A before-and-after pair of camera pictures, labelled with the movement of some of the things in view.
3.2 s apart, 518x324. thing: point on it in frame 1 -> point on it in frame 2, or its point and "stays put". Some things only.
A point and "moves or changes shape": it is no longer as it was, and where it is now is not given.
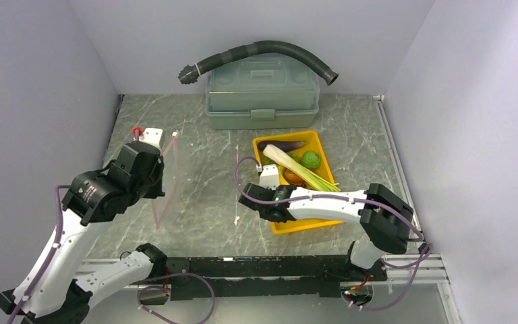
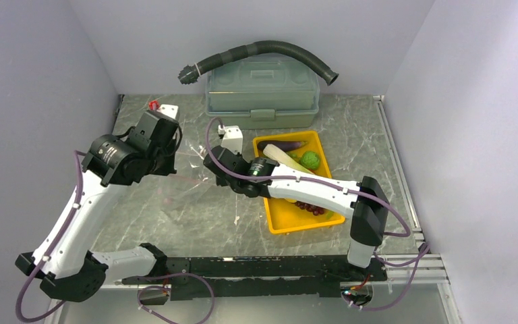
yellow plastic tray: (313, 143) stays put
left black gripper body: (151, 187) -> (163, 162)
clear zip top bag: (162, 205) moves or changes shape
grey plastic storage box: (268, 90) stays put
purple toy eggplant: (286, 146) stays put
